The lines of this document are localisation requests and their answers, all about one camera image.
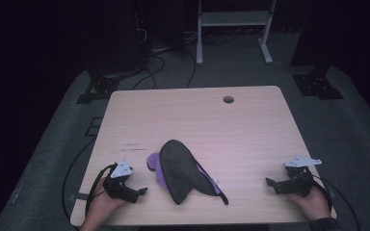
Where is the white metal stand frame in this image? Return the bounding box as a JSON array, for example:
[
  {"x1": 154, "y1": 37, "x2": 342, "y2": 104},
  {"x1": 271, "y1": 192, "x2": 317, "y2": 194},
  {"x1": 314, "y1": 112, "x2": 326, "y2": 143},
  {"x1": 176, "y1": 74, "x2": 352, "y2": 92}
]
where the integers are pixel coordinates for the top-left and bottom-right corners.
[{"x1": 196, "y1": 0, "x2": 278, "y2": 66}]

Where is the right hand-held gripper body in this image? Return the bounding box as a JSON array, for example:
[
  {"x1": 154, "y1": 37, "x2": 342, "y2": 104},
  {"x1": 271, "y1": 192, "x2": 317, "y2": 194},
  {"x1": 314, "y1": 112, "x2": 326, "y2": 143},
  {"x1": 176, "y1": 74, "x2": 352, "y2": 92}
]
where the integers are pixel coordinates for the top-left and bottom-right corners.
[{"x1": 277, "y1": 156, "x2": 323, "y2": 198}]

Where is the black stand base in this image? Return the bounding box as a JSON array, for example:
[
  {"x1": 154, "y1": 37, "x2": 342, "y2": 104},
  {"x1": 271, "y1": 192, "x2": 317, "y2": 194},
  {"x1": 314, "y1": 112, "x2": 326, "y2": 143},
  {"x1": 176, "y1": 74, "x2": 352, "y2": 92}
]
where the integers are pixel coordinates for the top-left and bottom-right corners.
[
  {"x1": 291, "y1": 62, "x2": 345, "y2": 101},
  {"x1": 75, "y1": 65, "x2": 144, "y2": 105}
]

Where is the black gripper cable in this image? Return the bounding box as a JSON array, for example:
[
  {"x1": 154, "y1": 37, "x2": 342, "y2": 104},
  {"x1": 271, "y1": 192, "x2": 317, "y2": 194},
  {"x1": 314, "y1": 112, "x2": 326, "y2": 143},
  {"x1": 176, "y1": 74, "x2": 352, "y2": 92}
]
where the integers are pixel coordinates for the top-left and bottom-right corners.
[
  {"x1": 85, "y1": 163, "x2": 118, "y2": 217},
  {"x1": 307, "y1": 174, "x2": 362, "y2": 231}
]

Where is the dark floor outlet box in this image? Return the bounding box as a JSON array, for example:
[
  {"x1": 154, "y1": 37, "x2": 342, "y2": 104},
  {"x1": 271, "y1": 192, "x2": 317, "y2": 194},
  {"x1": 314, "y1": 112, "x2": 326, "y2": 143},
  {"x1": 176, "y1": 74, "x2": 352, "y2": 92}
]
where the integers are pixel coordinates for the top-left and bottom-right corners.
[{"x1": 84, "y1": 116, "x2": 104, "y2": 138}]

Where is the grey and purple cloth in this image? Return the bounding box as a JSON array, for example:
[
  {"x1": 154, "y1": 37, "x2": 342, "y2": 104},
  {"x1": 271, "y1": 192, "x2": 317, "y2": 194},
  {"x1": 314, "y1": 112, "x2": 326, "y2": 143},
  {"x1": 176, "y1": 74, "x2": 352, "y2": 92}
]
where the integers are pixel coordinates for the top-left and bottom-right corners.
[{"x1": 145, "y1": 139, "x2": 230, "y2": 206}]

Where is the grey tape strip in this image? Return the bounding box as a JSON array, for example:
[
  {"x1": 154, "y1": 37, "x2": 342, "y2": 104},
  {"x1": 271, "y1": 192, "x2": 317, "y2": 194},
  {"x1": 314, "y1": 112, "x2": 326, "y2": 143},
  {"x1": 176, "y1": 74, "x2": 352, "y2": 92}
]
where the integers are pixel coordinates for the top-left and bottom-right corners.
[{"x1": 68, "y1": 192, "x2": 91, "y2": 203}]

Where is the person's right hand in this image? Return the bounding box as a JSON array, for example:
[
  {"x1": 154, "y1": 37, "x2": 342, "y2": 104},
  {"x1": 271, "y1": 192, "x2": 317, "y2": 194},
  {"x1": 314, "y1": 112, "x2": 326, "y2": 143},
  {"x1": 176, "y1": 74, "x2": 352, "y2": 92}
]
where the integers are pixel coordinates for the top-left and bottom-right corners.
[{"x1": 288, "y1": 185, "x2": 332, "y2": 221}]

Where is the black floor cable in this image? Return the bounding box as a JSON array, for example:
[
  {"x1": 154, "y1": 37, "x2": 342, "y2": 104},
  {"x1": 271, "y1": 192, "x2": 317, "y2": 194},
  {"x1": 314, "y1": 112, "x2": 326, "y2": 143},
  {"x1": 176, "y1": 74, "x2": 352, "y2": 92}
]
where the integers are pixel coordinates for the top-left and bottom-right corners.
[
  {"x1": 61, "y1": 137, "x2": 97, "y2": 225},
  {"x1": 185, "y1": 49, "x2": 198, "y2": 90},
  {"x1": 131, "y1": 52, "x2": 167, "y2": 91}
]

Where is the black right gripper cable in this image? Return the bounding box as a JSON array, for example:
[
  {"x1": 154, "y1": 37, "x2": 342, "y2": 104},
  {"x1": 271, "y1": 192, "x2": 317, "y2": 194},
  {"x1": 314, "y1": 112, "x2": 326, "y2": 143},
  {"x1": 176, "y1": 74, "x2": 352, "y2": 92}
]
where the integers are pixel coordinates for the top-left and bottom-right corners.
[{"x1": 307, "y1": 174, "x2": 362, "y2": 231}]

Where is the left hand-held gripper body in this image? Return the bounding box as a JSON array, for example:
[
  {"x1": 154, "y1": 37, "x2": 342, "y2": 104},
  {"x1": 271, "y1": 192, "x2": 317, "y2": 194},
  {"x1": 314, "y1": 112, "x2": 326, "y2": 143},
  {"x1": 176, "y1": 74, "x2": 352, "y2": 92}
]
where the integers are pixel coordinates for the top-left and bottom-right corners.
[{"x1": 102, "y1": 160, "x2": 141, "y2": 204}]

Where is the person's left hand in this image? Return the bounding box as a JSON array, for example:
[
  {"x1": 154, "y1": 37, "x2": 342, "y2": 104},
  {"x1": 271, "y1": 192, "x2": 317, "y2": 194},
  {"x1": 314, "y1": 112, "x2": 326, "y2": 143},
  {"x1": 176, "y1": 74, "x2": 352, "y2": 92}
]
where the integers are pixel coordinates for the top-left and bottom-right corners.
[{"x1": 88, "y1": 177, "x2": 129, "y2": 224}]

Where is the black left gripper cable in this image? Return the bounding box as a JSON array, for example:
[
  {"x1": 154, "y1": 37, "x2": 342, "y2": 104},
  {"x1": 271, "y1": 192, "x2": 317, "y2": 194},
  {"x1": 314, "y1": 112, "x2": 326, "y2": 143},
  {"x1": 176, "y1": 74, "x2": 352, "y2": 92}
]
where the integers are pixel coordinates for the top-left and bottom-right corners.
[{"x1": 85, "y1": 163, "x2": 118, "y2": 217}]

